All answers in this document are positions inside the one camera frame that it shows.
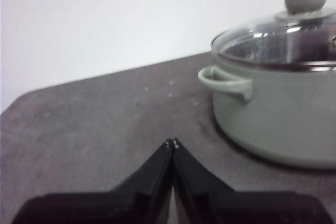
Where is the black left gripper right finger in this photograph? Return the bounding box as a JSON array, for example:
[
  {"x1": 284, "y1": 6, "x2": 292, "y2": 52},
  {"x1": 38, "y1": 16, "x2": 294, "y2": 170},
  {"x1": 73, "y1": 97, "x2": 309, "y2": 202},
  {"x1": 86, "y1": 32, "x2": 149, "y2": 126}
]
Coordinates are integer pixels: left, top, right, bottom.
[{"x1": 172, "y1": 138, "x2": 331, "y2": 224}]

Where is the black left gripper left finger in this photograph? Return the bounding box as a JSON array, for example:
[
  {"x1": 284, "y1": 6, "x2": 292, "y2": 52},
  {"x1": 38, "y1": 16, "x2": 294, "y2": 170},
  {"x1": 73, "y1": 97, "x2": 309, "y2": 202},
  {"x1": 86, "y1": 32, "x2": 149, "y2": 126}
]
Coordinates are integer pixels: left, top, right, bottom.
[{"x1": 12, "y1": 138, "x2": 174, "y2": 224}]

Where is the pale green electric steamer pot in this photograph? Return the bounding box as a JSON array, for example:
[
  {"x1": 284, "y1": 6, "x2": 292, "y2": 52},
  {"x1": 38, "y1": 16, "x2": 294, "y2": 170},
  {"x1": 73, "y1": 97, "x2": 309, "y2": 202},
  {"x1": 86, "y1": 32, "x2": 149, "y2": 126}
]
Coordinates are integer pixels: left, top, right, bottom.
[{"x1": 198, "y1": 60, "x2": 336, "y2": 169}]

